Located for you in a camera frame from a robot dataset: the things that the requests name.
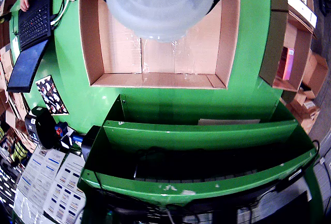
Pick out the black patterned sticker sheet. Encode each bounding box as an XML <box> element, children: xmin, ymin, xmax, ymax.
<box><xmin>35</xmin><ymin>75</ymin><xmax>70</xmax><ymax>116</ymax></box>

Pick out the open cardboard box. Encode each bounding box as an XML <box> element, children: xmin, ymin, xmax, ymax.
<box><xmin>258</xmin><ymin>9</ymin><xmax>329</xmax><ymax>97</ymax></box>

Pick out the black laptop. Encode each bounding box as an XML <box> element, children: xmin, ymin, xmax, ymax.
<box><xmin>7</xmin><ymin>0</ymin><xmax>52</xmax><ymax>93</ymax></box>

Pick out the printed paper sheet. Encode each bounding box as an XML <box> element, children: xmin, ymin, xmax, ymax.
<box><xmin>14</xmin><ymin>146</ymin><xmax>67</xmax><ymax>224</ymax></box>
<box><xmin>42</xmin><ymin>154</ymin><xmax>87</xmax><ymax>224</ymax></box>

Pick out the white spray bottle teal label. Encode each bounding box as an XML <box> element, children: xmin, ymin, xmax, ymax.
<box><xmin>104</xmin><ymin>0</ymin><xmax>216</xmax><ymax>43</ymax></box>

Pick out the black label printer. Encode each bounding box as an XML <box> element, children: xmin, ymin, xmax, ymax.
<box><xmin>25</xmin><ymin>106</ymin><xmax>56</xmax><ymax>150</ymax></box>

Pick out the pink carton with barcode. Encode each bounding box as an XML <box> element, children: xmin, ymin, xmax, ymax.
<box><xmin>281</xmin><ymin>47</ymin><xmax>295</xmax><ymax>81</ymax></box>

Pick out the green metal shelf unit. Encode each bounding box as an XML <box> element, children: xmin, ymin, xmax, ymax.
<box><xmin>77</xmin><ymin>93</ymin><xmax>326</xmax><ymax>224</ymax></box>

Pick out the blue red small toy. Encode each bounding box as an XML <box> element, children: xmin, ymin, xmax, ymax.
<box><xmin>54</xmin><ymin>122</ymin><xmax>68</xmax><ymax>137</ymax></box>

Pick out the white printed carton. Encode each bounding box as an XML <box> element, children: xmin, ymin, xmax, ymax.
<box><xmin>285</xmin><ymin>0</ymin><xmax>318</xmax><ymax>28</ymax></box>

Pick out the grey paper sheet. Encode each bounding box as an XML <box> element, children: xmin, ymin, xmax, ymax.
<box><xmin>198</xmin><ymin>118</ymin><xmax>261</xmax><ymax>126</ymax></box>

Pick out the large shallow cardboard tray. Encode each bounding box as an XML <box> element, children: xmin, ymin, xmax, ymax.
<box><xmin>79</xmin><ymin>0</ymin><xmax>241</xmax><ymax>90</ymax></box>

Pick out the black box device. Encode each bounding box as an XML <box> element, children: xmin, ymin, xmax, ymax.
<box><xmin>81</xmin><ymin>125</ymin><xmax>101</xmax><ymax>162</ymax></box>

